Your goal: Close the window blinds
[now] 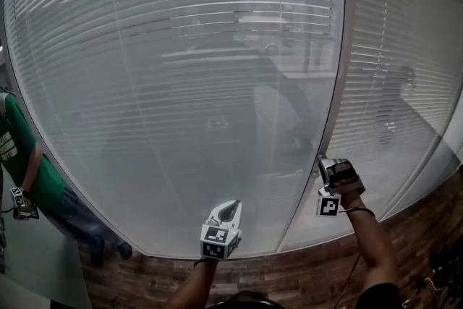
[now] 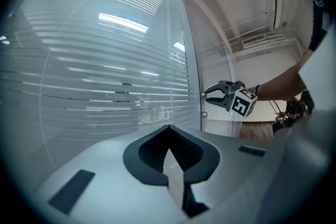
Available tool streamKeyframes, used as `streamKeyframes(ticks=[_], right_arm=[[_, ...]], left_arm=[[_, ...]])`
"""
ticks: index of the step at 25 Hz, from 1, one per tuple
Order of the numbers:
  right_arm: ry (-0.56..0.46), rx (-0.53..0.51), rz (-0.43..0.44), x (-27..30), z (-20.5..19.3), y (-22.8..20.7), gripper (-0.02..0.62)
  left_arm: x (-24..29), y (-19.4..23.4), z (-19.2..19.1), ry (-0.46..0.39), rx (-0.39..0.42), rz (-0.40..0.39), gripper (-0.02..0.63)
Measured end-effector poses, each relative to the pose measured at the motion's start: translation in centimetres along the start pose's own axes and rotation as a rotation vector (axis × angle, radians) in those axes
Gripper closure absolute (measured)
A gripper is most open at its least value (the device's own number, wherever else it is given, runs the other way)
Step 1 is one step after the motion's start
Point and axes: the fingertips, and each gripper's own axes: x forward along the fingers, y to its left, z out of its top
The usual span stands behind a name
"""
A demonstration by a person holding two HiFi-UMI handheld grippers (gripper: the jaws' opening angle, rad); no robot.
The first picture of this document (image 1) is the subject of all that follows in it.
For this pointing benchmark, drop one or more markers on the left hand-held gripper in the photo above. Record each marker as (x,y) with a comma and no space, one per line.
(215,240)

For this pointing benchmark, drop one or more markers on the black tripod stand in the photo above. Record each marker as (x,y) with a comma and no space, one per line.
(448,271)

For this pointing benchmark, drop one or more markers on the frosted glass door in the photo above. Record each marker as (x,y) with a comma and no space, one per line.
(43,257)

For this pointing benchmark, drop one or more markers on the person's right hand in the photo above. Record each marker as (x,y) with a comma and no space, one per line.
(343,175)

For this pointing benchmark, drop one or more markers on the person's right forearm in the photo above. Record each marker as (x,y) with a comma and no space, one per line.
(376,246)

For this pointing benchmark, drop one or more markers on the person's black clothing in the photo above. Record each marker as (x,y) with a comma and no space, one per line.
(380,296)

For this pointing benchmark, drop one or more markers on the grey aluminium frame post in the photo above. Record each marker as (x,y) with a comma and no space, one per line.
(349,47)

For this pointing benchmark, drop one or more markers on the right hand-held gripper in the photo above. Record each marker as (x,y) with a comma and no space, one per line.
(329,206)

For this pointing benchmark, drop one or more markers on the person's left forearm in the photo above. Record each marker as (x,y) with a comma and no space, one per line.
(195,286)

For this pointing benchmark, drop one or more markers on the white window blinds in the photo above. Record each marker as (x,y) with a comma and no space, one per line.
(144,101)

